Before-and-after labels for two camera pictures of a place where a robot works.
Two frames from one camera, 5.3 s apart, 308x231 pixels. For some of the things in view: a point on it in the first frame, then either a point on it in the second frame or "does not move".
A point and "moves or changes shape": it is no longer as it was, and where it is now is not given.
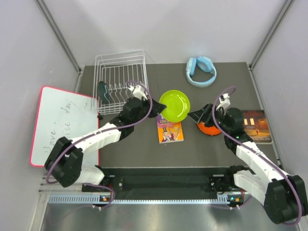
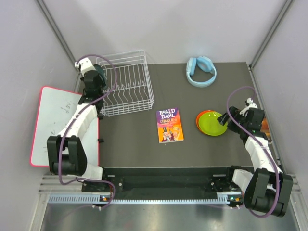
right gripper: x=203 y=116 → x=224 y=118
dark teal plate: x=104 y=92 moves or changes shape
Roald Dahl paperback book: x=169 y=132 does not move
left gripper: x=157 y=108 → x=101 y=82
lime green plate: x=178 y=105 moves or changes shape
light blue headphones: x=203 y=63 does not move
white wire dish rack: x=115 y=70 does not move
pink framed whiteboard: x=62 y=114 does not move
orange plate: x=212 y=131 moves or changes shape
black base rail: x=170 y=179 does not move
